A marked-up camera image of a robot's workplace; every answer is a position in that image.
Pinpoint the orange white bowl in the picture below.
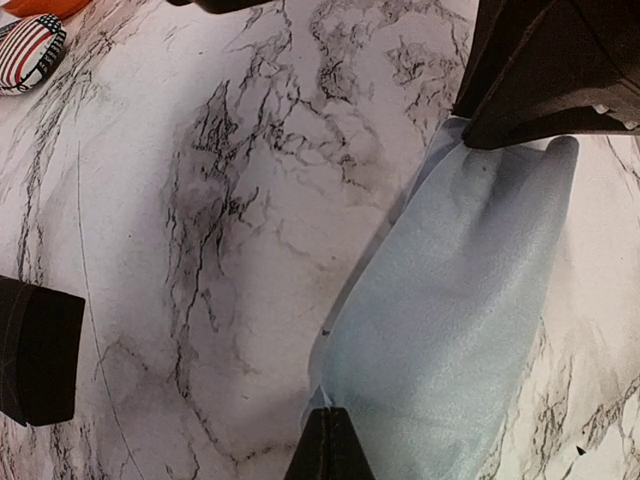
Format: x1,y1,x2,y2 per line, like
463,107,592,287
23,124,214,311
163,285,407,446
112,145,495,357
1,0,91,20

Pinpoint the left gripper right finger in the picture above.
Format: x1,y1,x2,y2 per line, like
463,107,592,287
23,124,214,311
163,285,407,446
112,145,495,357
327,408,375,480

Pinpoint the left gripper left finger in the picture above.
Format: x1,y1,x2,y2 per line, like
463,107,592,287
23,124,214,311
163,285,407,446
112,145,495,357
284,408,330,480

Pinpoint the striped flag glasses pouch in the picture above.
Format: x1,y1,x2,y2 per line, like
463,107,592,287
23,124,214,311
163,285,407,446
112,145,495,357
1,14,66,96

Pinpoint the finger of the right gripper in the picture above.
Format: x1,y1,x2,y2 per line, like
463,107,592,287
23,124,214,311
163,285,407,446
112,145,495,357
453,1,639,149

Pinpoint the black glasses case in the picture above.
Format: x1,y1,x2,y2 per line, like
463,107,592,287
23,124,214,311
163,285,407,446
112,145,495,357
1,276,85,427

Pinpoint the blue cleaning cloth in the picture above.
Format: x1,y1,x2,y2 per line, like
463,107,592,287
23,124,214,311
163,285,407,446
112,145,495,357
305,117,579,479

